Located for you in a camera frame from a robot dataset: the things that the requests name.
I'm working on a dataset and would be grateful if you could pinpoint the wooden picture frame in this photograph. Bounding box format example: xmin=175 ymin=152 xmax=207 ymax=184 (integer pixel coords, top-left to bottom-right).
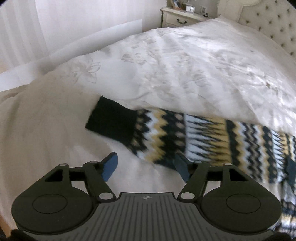
xmin=171 ymin=0 xmax=180 ymax=9

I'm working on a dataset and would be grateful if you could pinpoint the cream left nightstand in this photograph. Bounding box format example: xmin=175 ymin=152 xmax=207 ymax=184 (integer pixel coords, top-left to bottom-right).
xmin=161 ymin=7 xmax=210 ymax=28

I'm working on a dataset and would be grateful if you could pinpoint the small white alarm clock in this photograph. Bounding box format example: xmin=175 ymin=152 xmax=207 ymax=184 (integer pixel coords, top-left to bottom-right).
xmin=185 ymin=5 xmax=195 ymax=13

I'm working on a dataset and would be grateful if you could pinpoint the tufted cream headboard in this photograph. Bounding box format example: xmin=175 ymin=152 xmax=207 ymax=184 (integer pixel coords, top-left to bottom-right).
xmin=218 ymin=0 xmax=296 ymax=56

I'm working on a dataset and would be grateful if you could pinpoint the black yellow white patterned sweater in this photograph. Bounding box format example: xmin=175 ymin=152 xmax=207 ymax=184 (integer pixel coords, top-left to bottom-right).
xmin=85 ymin=97 xmax=295 ymax=237

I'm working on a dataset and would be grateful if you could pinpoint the white floral bedspread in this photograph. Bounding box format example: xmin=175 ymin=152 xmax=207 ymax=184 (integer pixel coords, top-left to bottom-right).
xmin=1 ymin=17 xmax=295 ymax=232

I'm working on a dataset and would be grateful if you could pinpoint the white sheer curtain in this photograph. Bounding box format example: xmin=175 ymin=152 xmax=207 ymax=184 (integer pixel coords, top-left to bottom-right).
xmin=0 ymin=0 xmax=167 ymax=92

